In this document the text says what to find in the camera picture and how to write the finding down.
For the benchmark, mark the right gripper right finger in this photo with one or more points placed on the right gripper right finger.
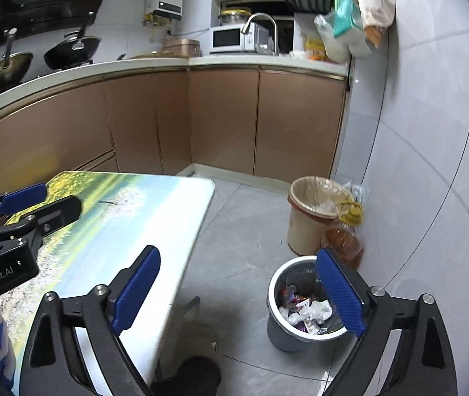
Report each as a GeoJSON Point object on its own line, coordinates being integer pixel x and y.
{"type": "Point", "coordinates": [423, 363]}

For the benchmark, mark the black wok pan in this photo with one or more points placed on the black wok pan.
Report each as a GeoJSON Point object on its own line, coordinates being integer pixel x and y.
{"type": "Point", "coordinates": [76, 49]}

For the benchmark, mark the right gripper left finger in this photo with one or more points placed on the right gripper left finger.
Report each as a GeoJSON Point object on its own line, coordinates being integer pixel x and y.
{"type": "Point", "coordinates": [53, 363]}

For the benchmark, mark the brown kitchen cabinets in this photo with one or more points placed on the brown kitchen cabinets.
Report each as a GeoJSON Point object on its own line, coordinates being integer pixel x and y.
{"type": "Point", "coordinates": [260, 120]}

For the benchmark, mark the white microwave oven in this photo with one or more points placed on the white microwave oven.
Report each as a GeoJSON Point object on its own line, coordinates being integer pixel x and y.
{"type": "Point", "coordinates": [226, 39]}

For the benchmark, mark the grey trash bucket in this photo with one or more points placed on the grey trash bucket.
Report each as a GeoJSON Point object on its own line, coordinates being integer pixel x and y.
{"type": "Point", "coordinates": [300, 311]}

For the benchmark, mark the beige lined trash bin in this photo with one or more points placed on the beige lined trash bin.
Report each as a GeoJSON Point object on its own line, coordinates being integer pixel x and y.
{"type": "Point", "coordinates": [315, 203]}

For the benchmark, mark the cooking oil bottle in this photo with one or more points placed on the cooking oil bottle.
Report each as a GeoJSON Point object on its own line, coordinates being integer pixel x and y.
{"type": "Point", "coordinates": [344, 237]}

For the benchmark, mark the hanging bags on wall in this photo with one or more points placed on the hanging bags on wall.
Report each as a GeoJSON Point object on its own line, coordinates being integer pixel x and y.
{"type": "Point", "coordinates": [355, 27]}

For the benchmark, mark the brown round box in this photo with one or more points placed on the brown round box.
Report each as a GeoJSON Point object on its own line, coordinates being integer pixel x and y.
{"type": "Point", "coordinates": [182, 47]}

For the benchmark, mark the glass jar on microwave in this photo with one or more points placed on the glass jar on microwave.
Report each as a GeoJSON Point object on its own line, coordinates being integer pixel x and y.
{"type": "Point", "coordinates": [233, 15]}

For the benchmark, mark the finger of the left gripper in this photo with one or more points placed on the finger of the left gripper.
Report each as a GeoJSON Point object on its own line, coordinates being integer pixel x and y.
{"type": "Point", "coordinates": [19, 200]}
{"type": "Point", "coordinates": [32, 228]}

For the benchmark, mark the chrome sink faucet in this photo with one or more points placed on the chrome sink faucet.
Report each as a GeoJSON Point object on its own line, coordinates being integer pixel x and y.
{"type": "Point", "coordinates": [256, 38]}

